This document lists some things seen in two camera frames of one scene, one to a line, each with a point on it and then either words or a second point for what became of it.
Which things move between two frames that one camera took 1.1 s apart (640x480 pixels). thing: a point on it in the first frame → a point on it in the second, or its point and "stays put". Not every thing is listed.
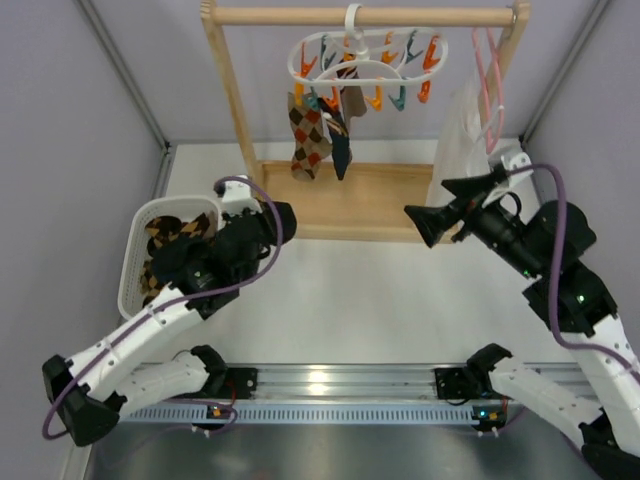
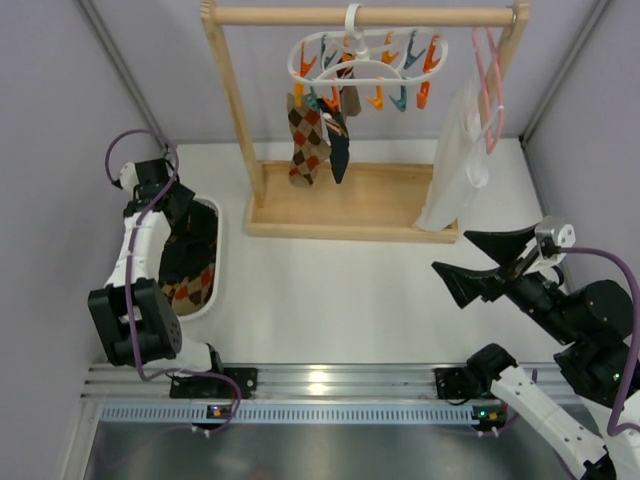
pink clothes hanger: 491,142 stays put
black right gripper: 470,204 → 507,272
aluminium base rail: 321,393 stays put
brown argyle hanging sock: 313,142 stays put
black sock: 287,216 → 191,242
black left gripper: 170,257 → 181,198
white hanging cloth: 461,150 stays put
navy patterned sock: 340,143 stays put
